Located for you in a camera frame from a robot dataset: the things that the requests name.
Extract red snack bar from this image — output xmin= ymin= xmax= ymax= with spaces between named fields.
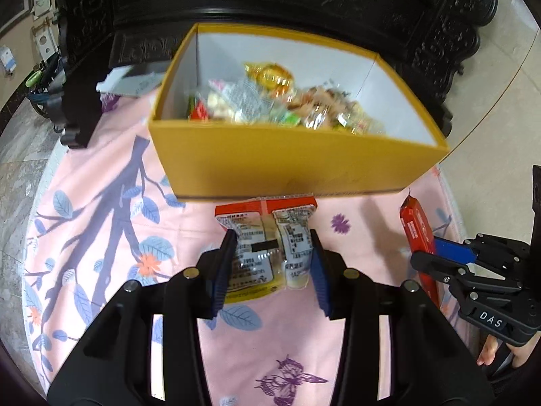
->
xmin=400 ymin=194 xmax=440 ymax=307

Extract red top twin sachet pack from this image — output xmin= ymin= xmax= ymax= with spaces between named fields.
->
xmin=215 ymin=195 xmax=317 ymax=304

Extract golden orange snack packet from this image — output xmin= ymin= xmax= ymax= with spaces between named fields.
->
xmin=244 ymin=62 xmax=295 ymax=98

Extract clear bag white round snacks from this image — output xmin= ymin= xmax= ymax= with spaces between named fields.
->
xmin=208 ymin=78 xmax=274 ymax=124

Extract snacks pile in box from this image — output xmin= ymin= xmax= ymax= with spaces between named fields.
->
xmin=186 ymin=78 xmax=386 ymax=135

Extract person's right hand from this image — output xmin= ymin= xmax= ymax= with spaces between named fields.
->
xmin=476 ymin=334 xmax=541 ymax=368

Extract pink floral tablecloth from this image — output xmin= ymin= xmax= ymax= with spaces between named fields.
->
xmin=22 ymin=95 xmax=464 ymax=405

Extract yellow cardboard box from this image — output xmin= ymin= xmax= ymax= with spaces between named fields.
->
xmin=148 ymin=23 xmax=448 ymax=200

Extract dark carved wooden furniture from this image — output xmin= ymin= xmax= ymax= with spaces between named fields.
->
xmin=48 ymin=0 xmax=498 ymax=149

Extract white paper sheet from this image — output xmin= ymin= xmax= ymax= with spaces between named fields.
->
xmin=96 ymin=61 xmax=170 ymax=97

